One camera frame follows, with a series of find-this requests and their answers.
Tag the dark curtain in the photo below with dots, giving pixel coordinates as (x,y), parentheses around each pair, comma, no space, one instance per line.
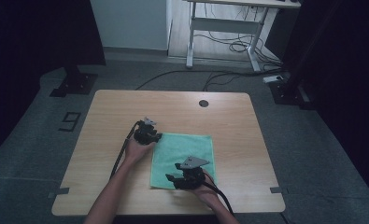
(344,77)
(32,46)

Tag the white power strip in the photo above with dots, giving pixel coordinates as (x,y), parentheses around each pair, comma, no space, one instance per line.
(273,78)

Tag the grey tape piece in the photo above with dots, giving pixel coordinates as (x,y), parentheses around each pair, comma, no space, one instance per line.
(59,192)
(278,189)

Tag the green microfibre cloth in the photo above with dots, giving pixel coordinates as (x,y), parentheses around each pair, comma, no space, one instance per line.
(185,149)

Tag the white metal desk frame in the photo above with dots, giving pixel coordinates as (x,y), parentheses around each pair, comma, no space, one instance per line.
(225,25)

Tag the round black table grommet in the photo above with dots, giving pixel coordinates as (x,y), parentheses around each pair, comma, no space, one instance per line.
(203,103)

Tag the black stand base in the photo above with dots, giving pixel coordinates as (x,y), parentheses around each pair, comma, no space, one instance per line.
(74,84)
(289,93)

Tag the person's right hand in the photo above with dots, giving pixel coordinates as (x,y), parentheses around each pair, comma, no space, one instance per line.
(209,193)

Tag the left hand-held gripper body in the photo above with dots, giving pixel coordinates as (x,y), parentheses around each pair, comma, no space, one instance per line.
(144,133)

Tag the person's left hand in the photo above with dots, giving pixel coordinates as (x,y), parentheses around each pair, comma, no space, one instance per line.
(135,152)

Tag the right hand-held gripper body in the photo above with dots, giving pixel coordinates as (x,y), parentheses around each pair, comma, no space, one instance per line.
(193,179)

